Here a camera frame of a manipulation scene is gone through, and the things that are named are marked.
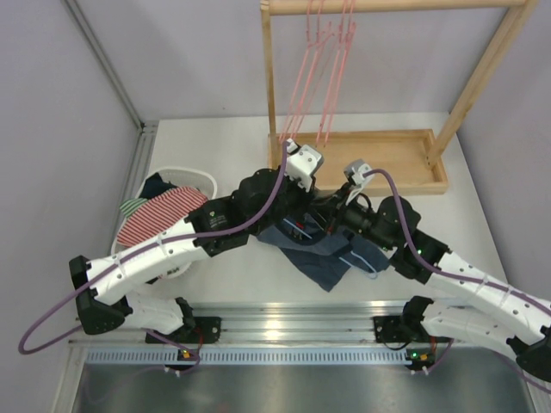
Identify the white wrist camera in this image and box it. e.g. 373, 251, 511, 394
285, 139, 324, 192
344, 159, 374, 205

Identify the pink wire hanger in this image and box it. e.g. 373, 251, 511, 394
278, 1, 334, 144
315, 1, 356, 145

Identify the red white striped garment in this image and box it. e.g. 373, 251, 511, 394
116, 187, 208, 247

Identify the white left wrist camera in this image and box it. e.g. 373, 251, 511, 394
285, 139, 324, 192

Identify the light blue wire hanger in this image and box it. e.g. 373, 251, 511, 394
283, 219, 380, 276

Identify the aluminium corner profile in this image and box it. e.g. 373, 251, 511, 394
64, 0, 145, 130

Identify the blue tank top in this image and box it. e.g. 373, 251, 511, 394
257, 223, 388, 293

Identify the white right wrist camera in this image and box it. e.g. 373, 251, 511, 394
344, 159, 374, 205

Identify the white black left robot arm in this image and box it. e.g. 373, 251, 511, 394
69, 167, 315, 342

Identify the aluminium mounting rail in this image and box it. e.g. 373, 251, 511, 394
68, 300, 509, 345

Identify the slotted grey cable duct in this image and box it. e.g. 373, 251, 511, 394
86, 348, 429, 366

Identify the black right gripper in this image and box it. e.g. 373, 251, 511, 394
307, 182, 394, 252

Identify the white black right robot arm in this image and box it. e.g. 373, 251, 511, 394
312, 188, 550, 382

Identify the wooden clothes rack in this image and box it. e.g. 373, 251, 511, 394
260, 1, 537, 195

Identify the dark navy garment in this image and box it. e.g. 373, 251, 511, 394
139, 172, 176, 200

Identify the green white striped garment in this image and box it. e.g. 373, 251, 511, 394
119, 198, 148, 219

